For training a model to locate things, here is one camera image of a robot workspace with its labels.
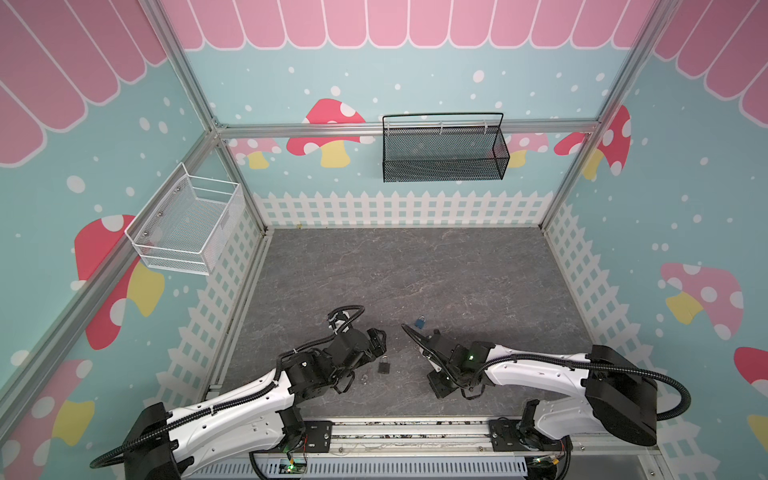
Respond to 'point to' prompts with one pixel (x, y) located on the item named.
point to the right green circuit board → (545, 462)
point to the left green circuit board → (293, 466)
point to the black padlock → (384, 366)
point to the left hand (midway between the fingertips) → (374, 347)
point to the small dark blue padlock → (420, 322)
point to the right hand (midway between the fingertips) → (431, 385)
